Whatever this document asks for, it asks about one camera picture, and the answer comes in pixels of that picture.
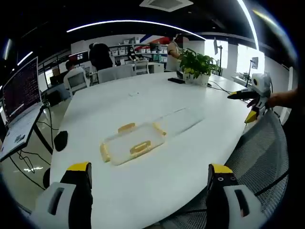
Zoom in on person's right hand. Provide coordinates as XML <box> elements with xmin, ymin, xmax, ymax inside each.
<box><xmin>266</xmin><ymin>93</ymin><xmax>288</xmax><ymax>109</ymax></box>

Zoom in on ceiling air vent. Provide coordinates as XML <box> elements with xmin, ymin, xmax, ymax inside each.
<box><xmin>139</xmin><ymin>0</ymin><xmax>193</xmax><ymax>13</ymax></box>

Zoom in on desktop monitor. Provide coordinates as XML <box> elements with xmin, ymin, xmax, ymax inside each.
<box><xmin>68</xmin><ymin>51</ymin><xmax>90</xmax><ymax>68</ymax></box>

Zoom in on clear container with yellow buckle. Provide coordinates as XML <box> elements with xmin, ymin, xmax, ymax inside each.
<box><xmin>100</xmin><ymin>122</ymin><xmax>167</xmax><ymax>167</ymax></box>

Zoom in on small screen on stand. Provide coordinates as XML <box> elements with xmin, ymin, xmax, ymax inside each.
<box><xmin>247</xmin><ymin>56</ymin><xmax>260</xmax><ymax>83</ymax></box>

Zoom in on clear plastic container lid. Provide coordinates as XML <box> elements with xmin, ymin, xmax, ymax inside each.
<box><xmin>152</xmin><ymin>107</ymin><xmax>205</xmax><ymax>137</ymax></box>

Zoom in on green potted plant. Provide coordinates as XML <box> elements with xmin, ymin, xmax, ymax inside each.
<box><xmin>178</xmin><ymin>47</ymin><xmax>222</xmax><ymax>87</ymax></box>

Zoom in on white office chair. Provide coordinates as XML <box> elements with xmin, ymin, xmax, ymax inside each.
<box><xmin>67</xmin><ymin>71</ymin><xmax>88</xmax><ymax>96</ymax></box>
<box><xmin>97</xmin><ymin>63</ymin><xmax>137</xmax><ymax>84</ymax></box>
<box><xmin>133</xmin><ymin>59</ymin><xmax>150</xmax><ymax>76</ymax></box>

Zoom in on storage shelf with white boxes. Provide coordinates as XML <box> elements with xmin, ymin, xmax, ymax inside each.
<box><xmin>109</xmin><ymin>35</ymin><xmax>170</xmax><ymax>65</ymax></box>

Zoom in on grey mesh office chair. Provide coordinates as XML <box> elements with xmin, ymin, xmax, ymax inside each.
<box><xmin>164</xmin><ymin>109</ymin><xmax>289</xmax><ymax>229</ymax></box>

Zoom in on computer monitor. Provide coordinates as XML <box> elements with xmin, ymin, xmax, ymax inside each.
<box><xmin>0</xmin><ymin>56</ymin><xmax>44</xmax><ymax>163</ymax></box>

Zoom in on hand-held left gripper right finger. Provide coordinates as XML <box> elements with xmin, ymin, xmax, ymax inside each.
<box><xmin>206</xmin><ymin>163</ymin><xmax>270</xmax><ymax>229</ymax></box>

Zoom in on black table cable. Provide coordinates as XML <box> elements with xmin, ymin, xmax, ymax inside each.
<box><xmin>206</xmin><ymin>80</ymin><xmax>239</xmax><ymax>93</ymax></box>

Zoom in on monitor on tall stand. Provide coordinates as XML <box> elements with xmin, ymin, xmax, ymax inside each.
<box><xmin>213</xmin><ymin>37</ymin><xmax>225</xmax><ymax>70</ymax></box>

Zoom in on black computer mouse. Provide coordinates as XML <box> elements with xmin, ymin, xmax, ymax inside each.
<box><xmin>53</xmin><ymin>130</ymin><xmax>69</xmax><ymax>152</ymax></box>

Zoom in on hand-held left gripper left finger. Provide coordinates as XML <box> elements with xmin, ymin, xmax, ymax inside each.
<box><xmin>30</xmin><ymin>162</ymin><xmax>93</xmax><ymax>229</ymax></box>

